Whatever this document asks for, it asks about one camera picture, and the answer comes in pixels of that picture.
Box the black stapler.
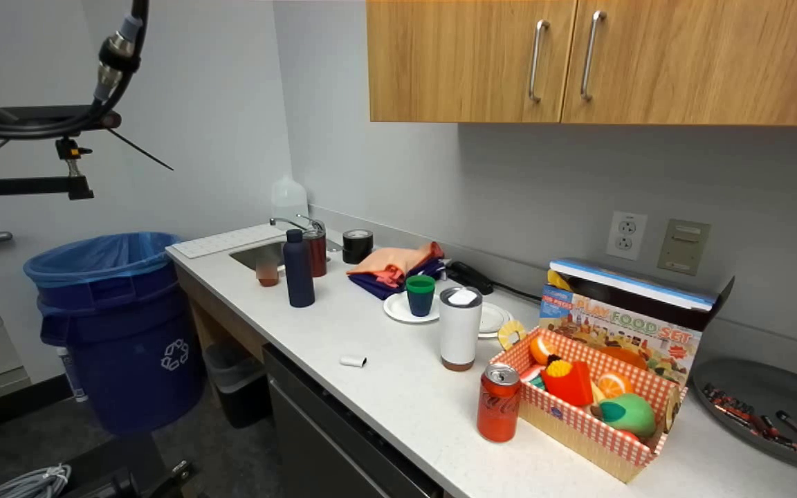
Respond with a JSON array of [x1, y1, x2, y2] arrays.
[[443, 260, 497, 296]]

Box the white round plate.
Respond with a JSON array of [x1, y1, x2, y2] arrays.
[[473, 299, 516, 343], [379, 288, 446, 328]]

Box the black cable with grey connector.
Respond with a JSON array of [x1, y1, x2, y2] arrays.
[[91, 0, 154, 116]]

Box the white wall outlet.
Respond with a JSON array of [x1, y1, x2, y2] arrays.
[[602, 208, 650, 263]]

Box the wooden cupboard door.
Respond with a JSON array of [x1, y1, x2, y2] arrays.
[[560, 0, 797, 130], [364, 0, 576, 127]]

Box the translucent plastic jug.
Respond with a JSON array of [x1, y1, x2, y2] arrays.
[[266, 172, 314, 230]]

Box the orange toy fruit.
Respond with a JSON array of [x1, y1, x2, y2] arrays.
[[526, 331, 565, 368]]

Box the wooden lower cabinet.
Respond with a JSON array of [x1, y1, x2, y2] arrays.
[[174, 260, 270, 365]]

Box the silver cupboard door handle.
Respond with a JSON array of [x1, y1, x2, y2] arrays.
[[526, 17, 554, 107], [577, 6, 609, 104]]

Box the black camera stand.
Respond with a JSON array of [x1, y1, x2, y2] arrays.
[[0, 127, 97, 202]]

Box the white plastic bag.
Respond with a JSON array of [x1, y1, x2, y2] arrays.
[[0, 459, 78, 498]]

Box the blue toy food box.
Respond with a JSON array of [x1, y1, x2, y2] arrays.
[[537, 253, 739, 386]]

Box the black mug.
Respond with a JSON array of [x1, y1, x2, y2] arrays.
[[339, 226, 375, 267]]

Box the black stereo camera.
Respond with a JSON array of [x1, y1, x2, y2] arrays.
[[0, 101, 123, 133]]

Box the brown toy ball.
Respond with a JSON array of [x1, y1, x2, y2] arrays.
[[253, 263, 285, 289]]

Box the small black waste bin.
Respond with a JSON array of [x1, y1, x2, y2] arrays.
[[199, 339, 274, 432]]

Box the blue recycling bin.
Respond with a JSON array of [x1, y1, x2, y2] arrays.
[[22, 230, 210, 436]]

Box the dark red bottle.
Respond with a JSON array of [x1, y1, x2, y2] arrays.
[[304, 219, 331, 278]]

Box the green and blue cup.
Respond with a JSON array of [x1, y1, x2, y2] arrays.
[[400, 271, 439, 321]]

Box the steel sink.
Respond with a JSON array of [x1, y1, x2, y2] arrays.
[[226, 237, 291, 277]]

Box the dark blue bottle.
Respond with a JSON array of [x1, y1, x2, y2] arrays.
[[282, 226, 317, 309]]

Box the silver faucet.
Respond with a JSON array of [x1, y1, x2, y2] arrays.
[[266, 212, 321, 237]]

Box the orange toy slice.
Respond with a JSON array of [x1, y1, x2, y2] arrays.
[[592, 368, 637, 400]]

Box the basket of colourful items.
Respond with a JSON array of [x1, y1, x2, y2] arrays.
[[513, 321, 692, 486]]

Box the orange soda can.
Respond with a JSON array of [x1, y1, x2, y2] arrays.
[[473, 360, 522, 444]]

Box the beige wall switch plate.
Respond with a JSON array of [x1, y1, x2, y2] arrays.
[[657, 216, 714, 277]]

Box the white cylindrical tumbler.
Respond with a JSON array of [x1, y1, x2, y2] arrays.
[[436, 281, 484, 374]]

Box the dark grey round tray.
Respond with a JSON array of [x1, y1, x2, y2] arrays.
[[688, 351, 797, 481]]

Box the red and yellow toy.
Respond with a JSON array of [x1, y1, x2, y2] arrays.
[[538, 356, 595, 408]]

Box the orange cloth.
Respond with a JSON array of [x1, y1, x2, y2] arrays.
[[345, 237, 447, 289]]

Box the yellow toy piece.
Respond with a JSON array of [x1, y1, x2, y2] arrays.
[[495, 315, 530, 351]]

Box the green toy ball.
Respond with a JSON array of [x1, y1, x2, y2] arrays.
[[595, 390, 661, 441]]

